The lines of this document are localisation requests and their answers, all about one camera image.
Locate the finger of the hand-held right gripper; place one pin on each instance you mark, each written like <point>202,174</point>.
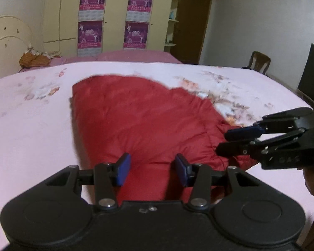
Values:
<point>244,132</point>
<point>233,148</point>

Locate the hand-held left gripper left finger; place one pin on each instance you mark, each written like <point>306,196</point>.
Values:
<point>124,170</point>

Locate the patterned crumpled cloth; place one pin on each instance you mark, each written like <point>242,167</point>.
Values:
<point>45,53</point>

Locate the brown wooden door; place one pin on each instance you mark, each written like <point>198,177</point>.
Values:
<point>192,26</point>

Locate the dark flat panel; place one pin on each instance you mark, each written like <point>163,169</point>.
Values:
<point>310,75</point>

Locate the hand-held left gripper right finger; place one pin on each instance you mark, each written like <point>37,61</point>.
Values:
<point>181,171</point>

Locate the cream corner shelf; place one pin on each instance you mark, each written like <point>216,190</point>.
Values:
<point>172,28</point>

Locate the teal bottle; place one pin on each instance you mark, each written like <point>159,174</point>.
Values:
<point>172,13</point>

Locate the pink pillow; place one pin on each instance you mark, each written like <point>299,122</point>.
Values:
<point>136,56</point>

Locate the cream wardrobe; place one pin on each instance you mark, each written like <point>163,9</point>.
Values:
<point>115,18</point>

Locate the cream headboard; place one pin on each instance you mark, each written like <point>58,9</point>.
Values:
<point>7,39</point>

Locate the red padded jacket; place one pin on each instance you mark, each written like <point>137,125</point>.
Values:
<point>146,125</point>

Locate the orange cloth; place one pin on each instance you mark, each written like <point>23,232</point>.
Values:
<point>32,60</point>

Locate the wooden chair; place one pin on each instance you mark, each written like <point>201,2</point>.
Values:
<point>259,61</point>

